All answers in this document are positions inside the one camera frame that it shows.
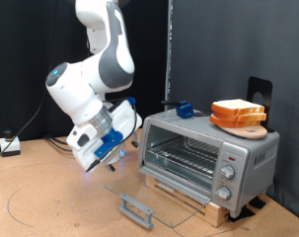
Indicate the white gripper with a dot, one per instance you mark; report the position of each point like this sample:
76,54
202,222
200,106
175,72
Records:
126,118

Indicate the blue spatula grip block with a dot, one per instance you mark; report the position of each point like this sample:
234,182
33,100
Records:
186,111

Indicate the white bread slice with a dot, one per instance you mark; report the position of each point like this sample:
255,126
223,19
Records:
236,106
254,117
223,122

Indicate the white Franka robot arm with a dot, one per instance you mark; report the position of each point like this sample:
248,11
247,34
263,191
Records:
76,92

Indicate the metal oven rack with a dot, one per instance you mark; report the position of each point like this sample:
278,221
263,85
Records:
185,154

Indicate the silver oven knob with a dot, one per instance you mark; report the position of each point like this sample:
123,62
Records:
223,193
228,172

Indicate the silver toaster oven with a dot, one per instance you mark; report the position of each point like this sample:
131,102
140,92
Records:
254,184

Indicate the slotted wooden block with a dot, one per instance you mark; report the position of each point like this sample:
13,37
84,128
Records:
218,214

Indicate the white emergency stop box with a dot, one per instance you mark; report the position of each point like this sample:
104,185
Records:
11,146

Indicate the vertical metal pole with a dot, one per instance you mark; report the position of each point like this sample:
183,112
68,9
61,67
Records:
169,49

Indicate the round wooden cutting board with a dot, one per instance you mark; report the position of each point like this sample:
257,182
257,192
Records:
251,133

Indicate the black foam pad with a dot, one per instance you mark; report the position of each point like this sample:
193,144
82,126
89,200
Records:
258,203
244,214

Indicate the black metal bookend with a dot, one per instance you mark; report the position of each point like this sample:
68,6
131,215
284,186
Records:
252,85

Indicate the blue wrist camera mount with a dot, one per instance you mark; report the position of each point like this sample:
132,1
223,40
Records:
132,101

